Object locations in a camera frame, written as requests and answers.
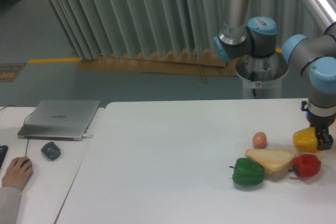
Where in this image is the black pedestal cable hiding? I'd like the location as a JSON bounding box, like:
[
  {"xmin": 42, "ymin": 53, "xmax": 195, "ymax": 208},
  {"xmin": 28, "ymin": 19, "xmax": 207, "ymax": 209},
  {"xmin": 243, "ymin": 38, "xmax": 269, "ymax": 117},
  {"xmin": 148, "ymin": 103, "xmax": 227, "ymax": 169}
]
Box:
[{"xmin": 250, "ymin": 70, "xmax": 257, "ymax": 99}]

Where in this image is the black keyboard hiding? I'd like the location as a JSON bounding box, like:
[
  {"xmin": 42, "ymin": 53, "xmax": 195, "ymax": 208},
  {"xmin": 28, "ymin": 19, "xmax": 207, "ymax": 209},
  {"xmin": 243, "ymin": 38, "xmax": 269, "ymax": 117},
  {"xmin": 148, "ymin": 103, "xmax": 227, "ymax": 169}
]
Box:
[{"xmin": 0, "ymin": 145, "xmax": 8, "ymax": 168}]

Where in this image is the silver laptop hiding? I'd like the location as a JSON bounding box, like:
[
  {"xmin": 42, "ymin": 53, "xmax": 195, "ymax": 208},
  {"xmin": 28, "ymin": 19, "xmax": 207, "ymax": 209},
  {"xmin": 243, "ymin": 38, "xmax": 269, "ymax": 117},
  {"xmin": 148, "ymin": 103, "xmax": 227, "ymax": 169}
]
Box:
[{"xmin": 17, "ymin": 100, "xmax": 100, "ymax": 141}]

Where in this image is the red bell pepper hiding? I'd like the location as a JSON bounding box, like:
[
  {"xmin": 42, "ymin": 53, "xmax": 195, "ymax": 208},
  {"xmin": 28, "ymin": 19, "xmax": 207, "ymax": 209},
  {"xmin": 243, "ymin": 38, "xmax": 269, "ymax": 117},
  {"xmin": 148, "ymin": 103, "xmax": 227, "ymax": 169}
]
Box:
[{"xmin": 288, "ymin": 154, "xmax": 321, "ymax": 178}]

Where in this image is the bread slice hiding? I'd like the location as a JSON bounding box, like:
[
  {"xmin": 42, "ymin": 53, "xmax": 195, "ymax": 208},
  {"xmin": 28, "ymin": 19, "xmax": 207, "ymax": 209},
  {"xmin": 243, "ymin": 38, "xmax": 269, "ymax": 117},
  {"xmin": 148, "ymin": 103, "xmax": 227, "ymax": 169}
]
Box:
[{"xmin": 245, "ymin": 149, "xmax": 296, "ymax": 174}]

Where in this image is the grey pleated curtain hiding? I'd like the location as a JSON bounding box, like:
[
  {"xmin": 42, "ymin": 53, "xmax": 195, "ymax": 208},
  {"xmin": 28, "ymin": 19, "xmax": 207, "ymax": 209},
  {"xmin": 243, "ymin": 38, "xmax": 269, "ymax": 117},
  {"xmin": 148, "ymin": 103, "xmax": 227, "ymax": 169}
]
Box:
[{"xmin": 48, "ymin": 0, "xmax": 335, "ymax": 62}]

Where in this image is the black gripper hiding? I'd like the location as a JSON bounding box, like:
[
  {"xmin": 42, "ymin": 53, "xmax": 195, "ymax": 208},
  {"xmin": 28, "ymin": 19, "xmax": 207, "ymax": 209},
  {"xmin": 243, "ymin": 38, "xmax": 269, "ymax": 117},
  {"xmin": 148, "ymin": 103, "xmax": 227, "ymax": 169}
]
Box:
[{"xmin": 306, "ymin": 111, "xmax": 335, "ymax": 151}]

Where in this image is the brown egg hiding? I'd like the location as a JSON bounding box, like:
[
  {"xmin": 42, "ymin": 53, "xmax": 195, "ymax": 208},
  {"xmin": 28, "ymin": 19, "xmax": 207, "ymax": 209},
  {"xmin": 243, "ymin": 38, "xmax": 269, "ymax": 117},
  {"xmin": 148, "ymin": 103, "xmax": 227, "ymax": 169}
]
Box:
[{"xmin": 253, "ymin": 132, "xmax": 267, "ymax": 148}]

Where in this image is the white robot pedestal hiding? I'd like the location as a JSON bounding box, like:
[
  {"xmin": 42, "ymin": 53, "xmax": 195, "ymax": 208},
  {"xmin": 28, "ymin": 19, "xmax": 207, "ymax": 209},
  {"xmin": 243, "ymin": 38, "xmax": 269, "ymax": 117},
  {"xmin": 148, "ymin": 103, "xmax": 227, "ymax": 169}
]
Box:
[{"xmin": 236, "ymin": 52, "xmax": 289, "ymax": 99}]

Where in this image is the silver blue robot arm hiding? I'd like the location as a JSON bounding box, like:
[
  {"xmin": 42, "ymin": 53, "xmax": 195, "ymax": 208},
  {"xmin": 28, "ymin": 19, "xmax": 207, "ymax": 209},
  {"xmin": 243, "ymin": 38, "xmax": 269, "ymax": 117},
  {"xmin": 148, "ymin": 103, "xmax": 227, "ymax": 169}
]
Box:
[{"xmin": 214, "ymin": 0, "xmax": 335, "ymax": 151}]

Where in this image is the grey sleeved forearm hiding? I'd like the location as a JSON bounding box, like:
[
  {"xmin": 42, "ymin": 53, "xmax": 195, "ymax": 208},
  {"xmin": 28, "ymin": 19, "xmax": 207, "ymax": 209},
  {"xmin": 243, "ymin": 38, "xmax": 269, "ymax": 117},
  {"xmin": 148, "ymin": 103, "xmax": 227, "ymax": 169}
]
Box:
[{"xmin": 1, "ymin": 187, "xmax": 22, "ymax": 224}]

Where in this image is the dark grey round device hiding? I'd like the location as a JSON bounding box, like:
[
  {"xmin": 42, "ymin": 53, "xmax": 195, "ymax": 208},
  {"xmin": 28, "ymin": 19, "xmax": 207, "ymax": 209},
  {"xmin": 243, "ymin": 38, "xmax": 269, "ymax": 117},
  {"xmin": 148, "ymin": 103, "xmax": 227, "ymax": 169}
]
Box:
[{"xmin": 41, "ymin": 142, "xmax": 61, "ymax": 161}]

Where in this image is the black computer mouse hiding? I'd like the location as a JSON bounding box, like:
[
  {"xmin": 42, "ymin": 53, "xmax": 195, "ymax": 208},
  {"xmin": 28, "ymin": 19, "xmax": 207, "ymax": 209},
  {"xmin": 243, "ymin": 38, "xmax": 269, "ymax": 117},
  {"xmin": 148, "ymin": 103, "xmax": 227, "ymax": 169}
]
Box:
[{"xmin": 20, "ymin": 158, "xmax": 30, "ymax": 168}]

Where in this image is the green bell pepper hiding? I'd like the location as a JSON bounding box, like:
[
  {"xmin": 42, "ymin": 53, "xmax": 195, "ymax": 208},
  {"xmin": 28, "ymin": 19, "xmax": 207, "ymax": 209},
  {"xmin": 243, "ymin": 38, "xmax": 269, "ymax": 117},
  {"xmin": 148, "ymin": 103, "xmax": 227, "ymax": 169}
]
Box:
[{"xmin": 231, "ymin": 158, "xmax": 265, "ymax": 186}]

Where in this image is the black mouse cable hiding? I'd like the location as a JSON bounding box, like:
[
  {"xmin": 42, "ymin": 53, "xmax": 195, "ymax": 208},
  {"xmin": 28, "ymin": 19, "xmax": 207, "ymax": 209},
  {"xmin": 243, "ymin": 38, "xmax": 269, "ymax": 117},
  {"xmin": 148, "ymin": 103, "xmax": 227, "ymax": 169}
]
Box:
[{"xmin": 0, "ymin": 105, "xmax": 40, "ymax": 158}]

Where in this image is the yellow bell pepper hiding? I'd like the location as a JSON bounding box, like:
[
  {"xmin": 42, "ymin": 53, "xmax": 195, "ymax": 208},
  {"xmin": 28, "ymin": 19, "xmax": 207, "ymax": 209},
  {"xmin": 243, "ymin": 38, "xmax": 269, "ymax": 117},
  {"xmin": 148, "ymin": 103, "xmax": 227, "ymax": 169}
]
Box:
[{"xmin": 292, "ymin": 127, "xmax": 320, "ymax": 153}]

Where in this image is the white laptop cable plug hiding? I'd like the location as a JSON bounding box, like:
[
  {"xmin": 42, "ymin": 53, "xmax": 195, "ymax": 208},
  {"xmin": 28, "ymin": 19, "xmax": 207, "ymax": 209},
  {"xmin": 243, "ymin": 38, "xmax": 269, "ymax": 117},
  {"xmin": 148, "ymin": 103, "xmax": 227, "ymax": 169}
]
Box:
[{"xmin": 82, "ymin": 134, "xmax": 94, "ymax": 139}]

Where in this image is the person's hand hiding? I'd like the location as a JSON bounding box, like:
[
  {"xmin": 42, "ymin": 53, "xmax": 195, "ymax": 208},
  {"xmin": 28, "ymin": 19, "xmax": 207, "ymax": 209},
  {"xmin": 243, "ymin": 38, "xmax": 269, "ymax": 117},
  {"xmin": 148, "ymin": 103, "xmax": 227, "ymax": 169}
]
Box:
[{"xmin": 2, "ymin": 156, "xmax": 34, "ymax": 191}]

